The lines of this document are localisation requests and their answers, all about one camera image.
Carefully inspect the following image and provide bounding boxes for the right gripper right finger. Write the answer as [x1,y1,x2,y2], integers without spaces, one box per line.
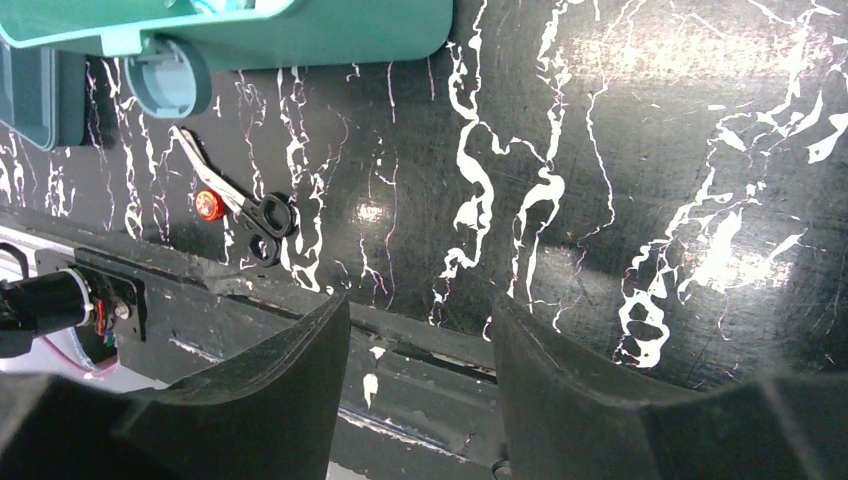
[491,294,696,479]

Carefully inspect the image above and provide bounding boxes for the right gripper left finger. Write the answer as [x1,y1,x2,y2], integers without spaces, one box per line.
[119,295,351,479]

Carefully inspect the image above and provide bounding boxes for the small scissors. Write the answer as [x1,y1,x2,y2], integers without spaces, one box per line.
[169,125,296,268]

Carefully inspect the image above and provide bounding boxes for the small copper ring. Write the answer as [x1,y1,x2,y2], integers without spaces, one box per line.
[195,190,228,223]

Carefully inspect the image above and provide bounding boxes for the teal medicine box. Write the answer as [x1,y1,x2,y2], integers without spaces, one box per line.
[1,1,454,119]

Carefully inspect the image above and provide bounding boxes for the teal insert tray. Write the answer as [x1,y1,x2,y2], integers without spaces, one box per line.
[1,43,86,151]

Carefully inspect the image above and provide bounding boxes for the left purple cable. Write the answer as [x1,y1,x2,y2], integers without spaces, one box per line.
[39,334,121,382]

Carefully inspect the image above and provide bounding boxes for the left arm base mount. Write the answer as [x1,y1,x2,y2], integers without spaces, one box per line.
[1,242,147,358]

